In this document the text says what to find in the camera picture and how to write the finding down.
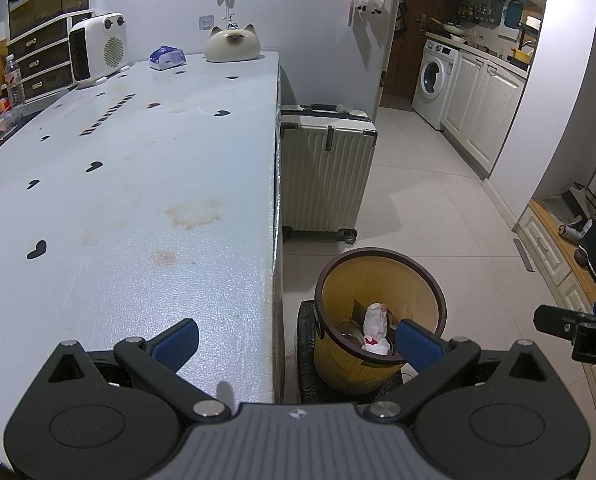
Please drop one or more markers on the water bottle with red label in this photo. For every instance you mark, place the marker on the water bottle with red label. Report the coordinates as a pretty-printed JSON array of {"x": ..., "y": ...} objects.
[{"x": 14, "y": 82}]

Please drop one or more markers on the white washing machine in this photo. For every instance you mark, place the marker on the white washing machine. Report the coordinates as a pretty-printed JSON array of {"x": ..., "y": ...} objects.
[{"x": 434, "y": 85}]

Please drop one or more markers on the white drawer cabinet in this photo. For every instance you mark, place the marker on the white drawer cabinet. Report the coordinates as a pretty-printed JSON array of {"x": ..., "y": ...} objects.
[{"x": 40, "y": 60}]

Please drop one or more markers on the clear plastic bottle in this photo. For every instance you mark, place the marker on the clear plastic bottle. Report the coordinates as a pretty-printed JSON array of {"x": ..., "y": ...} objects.
[{"x": 350, "y": 332}]

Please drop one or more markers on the white wall socket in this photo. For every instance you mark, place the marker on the white wall socket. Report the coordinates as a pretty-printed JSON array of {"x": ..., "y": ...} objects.
[{"x": 205, "y": 22}]

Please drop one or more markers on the white ribbed suitcase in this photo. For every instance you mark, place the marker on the white ribbed suitcase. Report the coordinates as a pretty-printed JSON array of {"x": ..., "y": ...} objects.
[{"x": 325, "y": 175}]

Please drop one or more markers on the white space heater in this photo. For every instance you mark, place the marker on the white space heater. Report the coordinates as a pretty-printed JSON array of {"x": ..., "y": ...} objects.
[{"x": 100, "y": 50}]

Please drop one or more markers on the yellow trash bin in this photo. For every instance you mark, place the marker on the yellow trash bin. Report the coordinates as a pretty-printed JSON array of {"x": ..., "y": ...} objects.
[{"x": 338, "y": 280}]

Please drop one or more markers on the glass fish tank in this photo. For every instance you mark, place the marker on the glass fish tank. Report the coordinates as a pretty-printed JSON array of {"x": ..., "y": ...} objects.
[{"x": 47, "y": 0}]

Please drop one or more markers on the teal hanging bag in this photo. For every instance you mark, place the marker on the teal hanging bag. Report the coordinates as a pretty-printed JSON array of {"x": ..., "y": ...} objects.
[{"x": 513, "y": 12}]

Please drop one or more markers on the blue white tissue pack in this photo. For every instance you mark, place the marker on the blue white tissue pack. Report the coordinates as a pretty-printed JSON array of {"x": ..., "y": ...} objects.
[{"x": 167, "y": 57}]

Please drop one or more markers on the white cat-shaped container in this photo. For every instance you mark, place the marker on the white cat-shaped container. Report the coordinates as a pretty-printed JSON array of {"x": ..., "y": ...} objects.
[{"x": 232, "y": 45}]

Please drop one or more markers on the low white cabinet wooden top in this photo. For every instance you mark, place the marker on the low white cabinet wooden top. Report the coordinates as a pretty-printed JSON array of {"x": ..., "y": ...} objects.
[{"x": 548, "y": 250}]

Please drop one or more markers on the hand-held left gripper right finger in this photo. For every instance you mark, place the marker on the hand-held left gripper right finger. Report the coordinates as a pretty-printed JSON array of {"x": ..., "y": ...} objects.
[{"x": 418, "y": 350}]

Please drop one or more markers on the white plush sheep toy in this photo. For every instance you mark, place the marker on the white plush sheep toy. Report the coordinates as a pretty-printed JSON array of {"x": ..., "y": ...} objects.
[{"x": 370, "y": 1}]

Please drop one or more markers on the brown wooden door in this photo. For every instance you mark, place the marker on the brown wooden door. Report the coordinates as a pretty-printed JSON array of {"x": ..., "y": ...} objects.
[{"x": 403, "y": 60}]

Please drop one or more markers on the yellow kitchen container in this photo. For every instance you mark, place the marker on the yellow kitchen container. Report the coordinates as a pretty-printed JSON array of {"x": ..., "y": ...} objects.
[{"x": 522, "y": 56}]

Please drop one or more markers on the frying pan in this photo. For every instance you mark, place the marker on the frying pan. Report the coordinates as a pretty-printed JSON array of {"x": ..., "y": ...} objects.
[{"x": 450, "y": 27}]

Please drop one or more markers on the white kitchen base cabinet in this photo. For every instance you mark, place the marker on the white kitchen base cabinet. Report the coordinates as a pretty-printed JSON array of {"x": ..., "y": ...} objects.
[{"x": 483, "y": 110}]

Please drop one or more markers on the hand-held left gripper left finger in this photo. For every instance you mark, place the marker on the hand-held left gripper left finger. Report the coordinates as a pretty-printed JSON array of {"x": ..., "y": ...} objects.
[{"x": 175, "y": 344}]

